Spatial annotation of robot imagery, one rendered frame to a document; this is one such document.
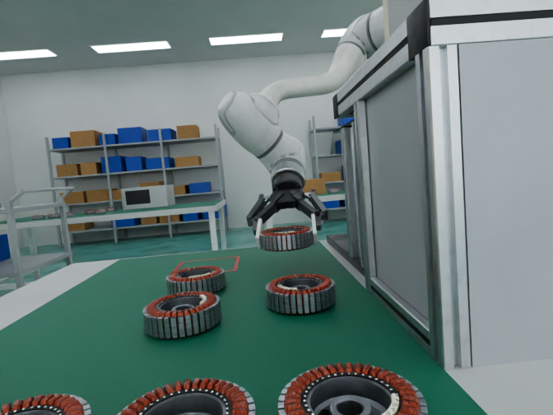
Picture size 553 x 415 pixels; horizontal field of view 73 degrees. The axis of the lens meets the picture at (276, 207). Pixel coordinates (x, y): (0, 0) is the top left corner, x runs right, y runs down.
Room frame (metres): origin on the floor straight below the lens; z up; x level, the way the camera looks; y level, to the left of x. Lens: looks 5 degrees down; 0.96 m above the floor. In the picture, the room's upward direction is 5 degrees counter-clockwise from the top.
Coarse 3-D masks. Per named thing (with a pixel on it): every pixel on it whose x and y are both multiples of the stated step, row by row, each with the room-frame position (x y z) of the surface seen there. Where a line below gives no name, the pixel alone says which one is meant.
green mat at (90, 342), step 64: (192, 256) 1.07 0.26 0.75; (256, 256) 0.99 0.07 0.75; (320, 256) 0.93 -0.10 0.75; (64, 320) 0.61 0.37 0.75; (128, 320) 0.58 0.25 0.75; (256, 320) 0.54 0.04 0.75; (320, 320) 0.52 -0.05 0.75; (384, 320) 0.50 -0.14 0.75; (0, 384) 0.41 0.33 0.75; (64, 384) 0.40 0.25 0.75; (128, 384) 0.39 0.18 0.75; (256, 384) 0.37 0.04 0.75; (448, 384) 0.34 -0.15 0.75
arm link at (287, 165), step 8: (280, 160) 0.98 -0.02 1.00; (288, 160) 0.97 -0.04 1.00; (272, 168) 0.98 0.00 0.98; (280, 168) 0.94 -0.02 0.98; (288, 168) 0.94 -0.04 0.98; (296, 168) 0.94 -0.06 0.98; (272, 176) 0.95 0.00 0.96; (304, 176) 0.97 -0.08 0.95; (272, 184) 0.96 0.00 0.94; (304, 184) 0.96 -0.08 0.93
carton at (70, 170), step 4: (68, 164) 6.82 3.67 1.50; (72, 164) 6.82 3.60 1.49; (76, 164) 6.83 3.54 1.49; (60, 168) 6.81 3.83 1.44; (64, 168) 6.81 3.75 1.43; (68, 168) 6.82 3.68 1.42; (72, 168) 6.82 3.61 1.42; (76, 168) 6.83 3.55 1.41; (80, 168) 6.96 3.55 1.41; (60, 172) 6.81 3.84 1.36; (64, 172) 6.81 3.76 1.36; (68, 172) 6.82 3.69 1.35; (72, 172) 6.82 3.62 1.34; (76, 172) 6.83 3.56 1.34; (80, 172) 6.93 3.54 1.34; (60, 176) 6.81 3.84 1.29
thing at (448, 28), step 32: (448, 0) 0.37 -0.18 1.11; (480, 0) 0.37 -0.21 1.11; (512, 0) 0.37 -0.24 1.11; (544, 0) 0.37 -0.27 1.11; (416, 32) 0.39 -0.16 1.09; (448, 32) 0.37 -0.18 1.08; (480, 32) 0.37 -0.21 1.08; (512, 32) 0.37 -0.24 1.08; (544, 32) 0.37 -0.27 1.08; (384, 64) 0.48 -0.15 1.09; (352, 96) 0.65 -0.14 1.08
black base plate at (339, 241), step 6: (336, 234) 1.12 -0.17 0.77; (342, 234) 1.11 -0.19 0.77; (330, 240) 1.06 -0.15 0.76; (336, 240) 1.02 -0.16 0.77; (342, 240) 1.01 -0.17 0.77; (336, 246) 0.99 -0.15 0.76; (342, 246) 0.93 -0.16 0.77; (342, 252) 0.91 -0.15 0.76; (348, 252) 0.86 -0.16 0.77; (348, 258) 0.85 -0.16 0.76; (360, 258) 0.79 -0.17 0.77; (354, 264) 0.80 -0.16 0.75; (360, 264) 0.74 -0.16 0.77; (360, 270) 0.75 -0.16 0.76
